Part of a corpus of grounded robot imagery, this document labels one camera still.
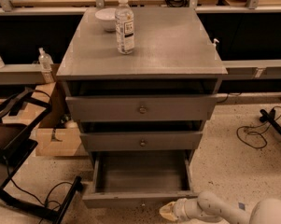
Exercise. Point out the grey bottom drawer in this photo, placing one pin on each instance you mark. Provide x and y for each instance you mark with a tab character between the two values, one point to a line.
138	178

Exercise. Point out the small white pump bottle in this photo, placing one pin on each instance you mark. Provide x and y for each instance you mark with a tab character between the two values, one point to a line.
216	43

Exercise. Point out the grey middle drawer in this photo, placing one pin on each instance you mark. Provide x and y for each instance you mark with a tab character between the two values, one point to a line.
132	141

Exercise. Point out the black stand base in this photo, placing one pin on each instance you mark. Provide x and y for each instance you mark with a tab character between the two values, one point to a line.
269	116

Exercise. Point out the black metal cart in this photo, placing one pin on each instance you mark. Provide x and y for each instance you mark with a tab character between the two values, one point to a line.
16	146

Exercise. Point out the grey top drawer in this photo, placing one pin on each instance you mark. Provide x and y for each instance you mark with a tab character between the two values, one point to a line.
141	107

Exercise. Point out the clear plastic water bottle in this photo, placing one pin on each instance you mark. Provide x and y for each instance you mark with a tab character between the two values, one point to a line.
124	27

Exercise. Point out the yellow foam padded gripper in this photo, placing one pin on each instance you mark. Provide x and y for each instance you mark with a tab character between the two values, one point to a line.
181	209

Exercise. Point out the clear pump dispenser bottle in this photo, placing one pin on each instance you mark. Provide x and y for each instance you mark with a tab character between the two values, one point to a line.
45	59

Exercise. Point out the grey drawer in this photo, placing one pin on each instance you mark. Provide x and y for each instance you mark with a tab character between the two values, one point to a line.
132	141
138	178
141	107

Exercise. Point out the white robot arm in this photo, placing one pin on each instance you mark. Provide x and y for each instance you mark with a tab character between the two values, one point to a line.
208	207

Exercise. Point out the white ceramic bowl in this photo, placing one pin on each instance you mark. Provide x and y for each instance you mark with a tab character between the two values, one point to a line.
106	18

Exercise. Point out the grey wooden drawer cabinet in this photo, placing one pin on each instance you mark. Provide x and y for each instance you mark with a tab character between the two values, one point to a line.
173	55

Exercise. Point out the cardboard box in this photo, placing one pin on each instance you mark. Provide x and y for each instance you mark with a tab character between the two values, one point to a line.
57	135

